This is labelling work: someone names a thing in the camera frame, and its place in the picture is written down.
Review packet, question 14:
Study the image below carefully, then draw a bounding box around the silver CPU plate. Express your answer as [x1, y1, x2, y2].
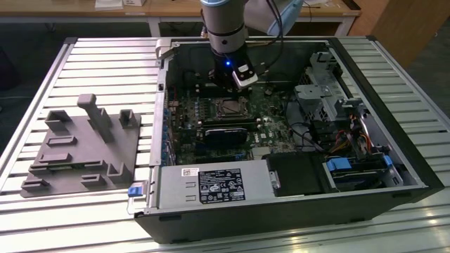
[225, 101, 245, 114]

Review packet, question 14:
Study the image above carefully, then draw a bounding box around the black RAM slot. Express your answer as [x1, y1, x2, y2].
[201, 118, 257, 124]
[202, 123, 258, 130]
[202, 82, 255, 90]
[202, 89, 255, 97]

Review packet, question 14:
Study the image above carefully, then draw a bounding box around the CPU socket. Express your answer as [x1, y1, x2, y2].
[211, 96, 254, 119]

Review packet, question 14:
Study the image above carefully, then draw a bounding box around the black plastic drive cover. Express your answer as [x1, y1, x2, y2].
[263, 152, 338, 197]

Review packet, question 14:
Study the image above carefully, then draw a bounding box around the black graphics card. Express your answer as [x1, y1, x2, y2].
[205, 128, 249, 152]

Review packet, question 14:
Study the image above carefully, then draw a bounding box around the green motherboard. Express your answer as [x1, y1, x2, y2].
[165, 84, 299, 163]

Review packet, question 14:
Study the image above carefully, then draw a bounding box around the silver metal drive cage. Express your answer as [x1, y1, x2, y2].
[294, 51, 365, 123]

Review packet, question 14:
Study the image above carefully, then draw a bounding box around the silver chipset heatsink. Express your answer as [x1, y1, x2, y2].
[253, 146, 273, 160]

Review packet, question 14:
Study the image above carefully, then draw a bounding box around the wooden desk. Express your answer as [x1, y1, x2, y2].
[0, 0, 364, 37]

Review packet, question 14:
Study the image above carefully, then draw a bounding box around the silver power supply unit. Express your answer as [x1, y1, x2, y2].
[154, 160, 277, 209]

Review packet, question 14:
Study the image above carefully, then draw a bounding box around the blue disk carrier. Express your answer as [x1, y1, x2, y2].
[323, 155, 390, 192]

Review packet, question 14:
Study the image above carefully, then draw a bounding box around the grey parts rack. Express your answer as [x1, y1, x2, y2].
[20, 93, 143, 199]

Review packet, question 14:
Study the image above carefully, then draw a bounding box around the wooden cabinet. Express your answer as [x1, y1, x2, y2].
[348, 0, 450, 70]

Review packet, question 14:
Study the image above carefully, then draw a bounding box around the black PC case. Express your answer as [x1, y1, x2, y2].
[134, 36, 445, 245]

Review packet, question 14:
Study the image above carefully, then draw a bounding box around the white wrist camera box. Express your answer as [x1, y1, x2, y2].
[231, 62, 261, 90]

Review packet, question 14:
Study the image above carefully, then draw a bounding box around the grey case corner handle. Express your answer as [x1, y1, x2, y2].
[154, 38, 178, 57]

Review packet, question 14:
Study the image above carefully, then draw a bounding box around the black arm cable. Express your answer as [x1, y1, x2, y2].
[259, 0, 286, 79]

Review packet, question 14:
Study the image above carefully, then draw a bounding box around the black cable in case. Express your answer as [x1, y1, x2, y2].
[286, 97, 326, 153]

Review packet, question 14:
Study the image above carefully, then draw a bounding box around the orange yellow wire bundle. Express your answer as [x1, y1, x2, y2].
[330, 129, 374, 154]

